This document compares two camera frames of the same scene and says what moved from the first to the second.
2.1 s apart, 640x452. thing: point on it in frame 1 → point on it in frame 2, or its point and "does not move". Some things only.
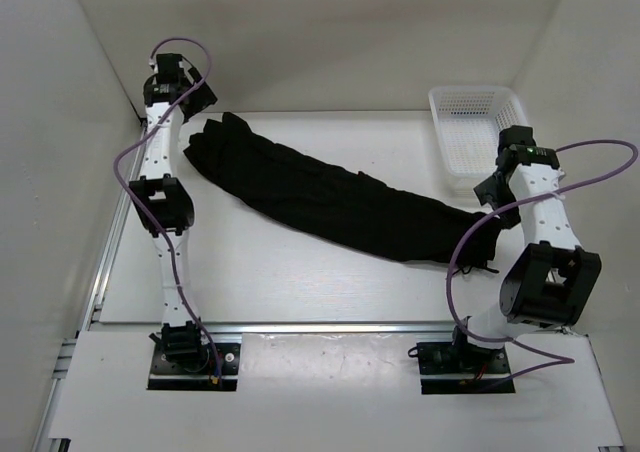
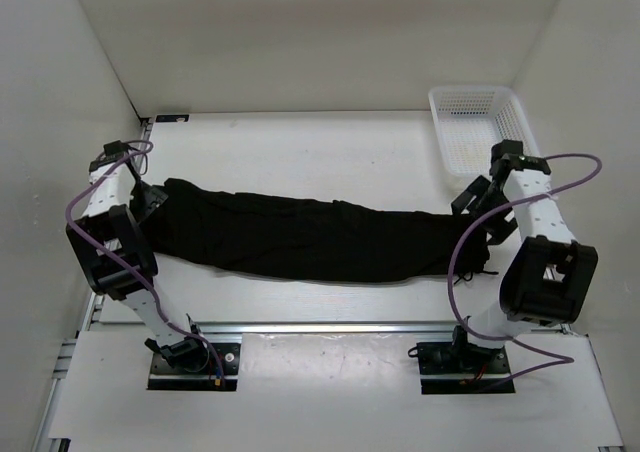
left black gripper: [200, 102] → [153, 200]
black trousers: [377, 213] → [199, 227]
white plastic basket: [470, 120] does not move
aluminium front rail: [297, 327] does not move
